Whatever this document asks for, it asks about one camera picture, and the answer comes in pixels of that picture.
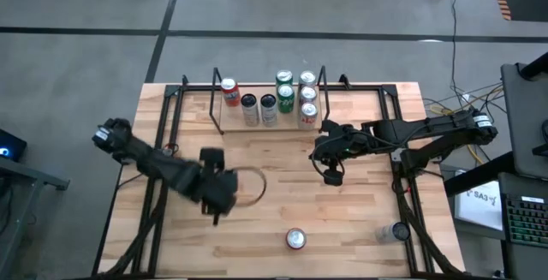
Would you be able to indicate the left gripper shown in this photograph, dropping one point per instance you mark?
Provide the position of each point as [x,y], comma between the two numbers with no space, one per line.
[214,186]

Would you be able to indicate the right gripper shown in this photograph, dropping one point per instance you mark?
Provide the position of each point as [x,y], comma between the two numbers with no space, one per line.
[347,145]

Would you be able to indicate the silver-topped soda can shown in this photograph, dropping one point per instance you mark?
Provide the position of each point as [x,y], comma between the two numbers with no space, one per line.
[308,94]

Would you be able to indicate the green Sprite can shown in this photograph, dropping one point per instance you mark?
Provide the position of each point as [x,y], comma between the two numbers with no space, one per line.
[285,96]
[284,76]

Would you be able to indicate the white Celsius Arctic slim can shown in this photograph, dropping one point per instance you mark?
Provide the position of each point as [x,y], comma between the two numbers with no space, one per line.
[268,111]

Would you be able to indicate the white Celsius tropical slim can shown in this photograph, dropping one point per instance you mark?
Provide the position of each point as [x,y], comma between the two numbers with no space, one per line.
[249,111]

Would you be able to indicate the orange Fanta can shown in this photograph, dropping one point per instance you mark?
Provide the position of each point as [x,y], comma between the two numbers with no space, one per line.
[296,238]
[231,93]

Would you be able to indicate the slim silver Celsius can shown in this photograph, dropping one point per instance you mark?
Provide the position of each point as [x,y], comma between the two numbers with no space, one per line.
[393,232]

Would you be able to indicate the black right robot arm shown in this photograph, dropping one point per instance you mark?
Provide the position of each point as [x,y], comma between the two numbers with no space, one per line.
[428,132]

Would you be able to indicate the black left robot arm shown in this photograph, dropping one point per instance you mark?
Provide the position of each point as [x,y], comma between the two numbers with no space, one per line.
[150,160]

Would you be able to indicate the black metal shelf stand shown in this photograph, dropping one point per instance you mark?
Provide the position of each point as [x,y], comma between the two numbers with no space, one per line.
[211,104]
[326,104]

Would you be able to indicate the silver mounting plate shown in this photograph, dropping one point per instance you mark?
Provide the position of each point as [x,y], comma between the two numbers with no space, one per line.
[396,155]

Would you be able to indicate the black side desk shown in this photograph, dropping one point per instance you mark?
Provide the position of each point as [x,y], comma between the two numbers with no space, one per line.
[471,177]

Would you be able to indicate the white paper label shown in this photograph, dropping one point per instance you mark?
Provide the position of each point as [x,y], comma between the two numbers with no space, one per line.
[479,205]

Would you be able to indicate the grey metal cart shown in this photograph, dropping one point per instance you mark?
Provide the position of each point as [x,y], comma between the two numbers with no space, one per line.
[25,173]

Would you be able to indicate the black device with blue light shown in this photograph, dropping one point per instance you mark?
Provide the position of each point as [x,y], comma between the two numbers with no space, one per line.
[10,145]

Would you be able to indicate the backlit black keyboard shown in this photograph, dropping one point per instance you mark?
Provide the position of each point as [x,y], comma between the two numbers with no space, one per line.
[528,222]

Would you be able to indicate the black stand pole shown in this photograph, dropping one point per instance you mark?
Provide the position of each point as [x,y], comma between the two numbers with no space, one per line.
[535,68]

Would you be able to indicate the black table frame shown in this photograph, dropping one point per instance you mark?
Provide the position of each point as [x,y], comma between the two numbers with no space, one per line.
[197,87]

